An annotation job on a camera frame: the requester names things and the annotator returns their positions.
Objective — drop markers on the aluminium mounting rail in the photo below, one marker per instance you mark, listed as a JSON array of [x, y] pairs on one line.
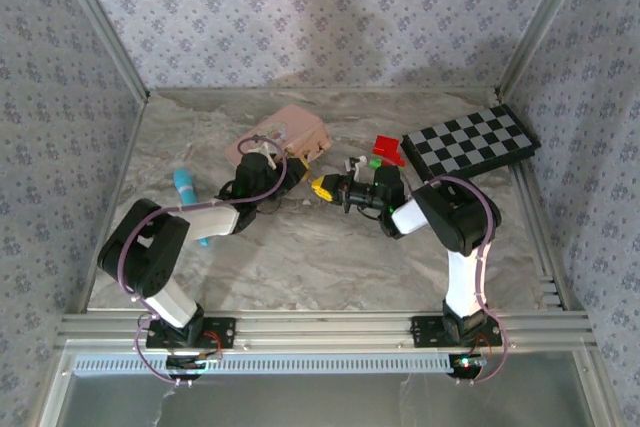
[[325, 329]]

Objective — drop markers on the green block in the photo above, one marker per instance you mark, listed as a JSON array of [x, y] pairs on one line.
[[375, 163]]

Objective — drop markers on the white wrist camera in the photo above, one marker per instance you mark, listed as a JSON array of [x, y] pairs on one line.
[[268, 151], [355, 165]]

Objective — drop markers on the turquoise tube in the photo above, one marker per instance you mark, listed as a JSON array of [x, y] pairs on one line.
[[184, 187]]

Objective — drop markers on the aluminium frame post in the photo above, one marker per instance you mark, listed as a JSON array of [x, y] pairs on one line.
[[100, 22], [545, 22]]

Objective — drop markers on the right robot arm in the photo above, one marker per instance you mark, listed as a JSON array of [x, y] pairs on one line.
[[460, 217]]

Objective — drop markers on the black grey chessboard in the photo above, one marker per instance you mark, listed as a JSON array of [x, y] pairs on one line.
[[470, 139]]

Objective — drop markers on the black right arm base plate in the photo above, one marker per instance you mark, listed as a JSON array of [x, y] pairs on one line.
[[425, 331]]

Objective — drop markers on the red block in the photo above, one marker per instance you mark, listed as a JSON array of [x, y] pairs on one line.
[[398, 160], [387, 143]]

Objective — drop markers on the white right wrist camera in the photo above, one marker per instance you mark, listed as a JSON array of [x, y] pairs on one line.
[[355, 165]]

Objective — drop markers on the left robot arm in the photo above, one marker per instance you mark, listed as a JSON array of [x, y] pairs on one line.
[[145, 252]]

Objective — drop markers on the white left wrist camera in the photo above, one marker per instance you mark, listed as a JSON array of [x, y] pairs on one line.
[[268, 151]]

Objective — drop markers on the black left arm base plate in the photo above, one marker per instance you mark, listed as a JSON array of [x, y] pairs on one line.
[[225, 333]]

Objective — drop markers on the pink cartoon tin box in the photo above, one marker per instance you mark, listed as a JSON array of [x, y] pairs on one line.
[[295, 122]]

